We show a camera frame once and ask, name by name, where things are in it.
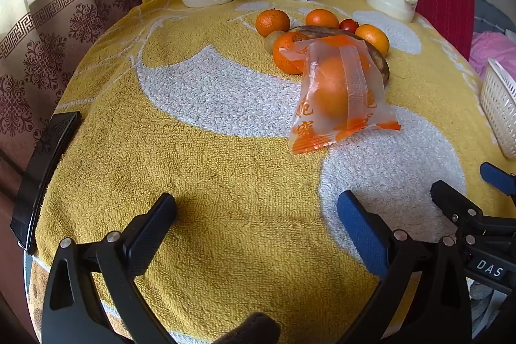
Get patterned beige curtain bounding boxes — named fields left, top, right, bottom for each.
left=0, top=0, right=142, bottom=183

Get orange with stem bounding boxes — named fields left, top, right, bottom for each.
left=255, top=8, right=291, bottom=38

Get large orange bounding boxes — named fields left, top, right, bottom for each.
left=273, top=33, right=313, bottom=75

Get pink dotted cloth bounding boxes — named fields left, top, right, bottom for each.
left=470, top=30, right=516, bottom=79

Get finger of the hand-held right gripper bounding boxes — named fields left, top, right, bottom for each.
left=481, top=162, right=516, bottom=203
left=431, top=180, right=483, bottom=226

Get black smartphone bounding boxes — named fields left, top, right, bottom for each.
left=10, top=111, right=82, bottom=256

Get grey quilted cloth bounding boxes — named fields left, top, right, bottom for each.
left=475, top=0, right=516, bottom=35

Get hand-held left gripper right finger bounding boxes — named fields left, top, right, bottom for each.
left=337, top=190, right=472, bottom=344

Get brown kiwi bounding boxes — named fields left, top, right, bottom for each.
left=264, top=30, right=288, bottom=54

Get overripe brown banana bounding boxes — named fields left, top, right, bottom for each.
left=287, top=25, right=390, bottom=84

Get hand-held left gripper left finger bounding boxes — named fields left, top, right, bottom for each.
left=41, top=193, right=178, bottom=344

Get white plastic basket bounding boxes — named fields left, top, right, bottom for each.
left=480, top=58, right=516, bottom=159

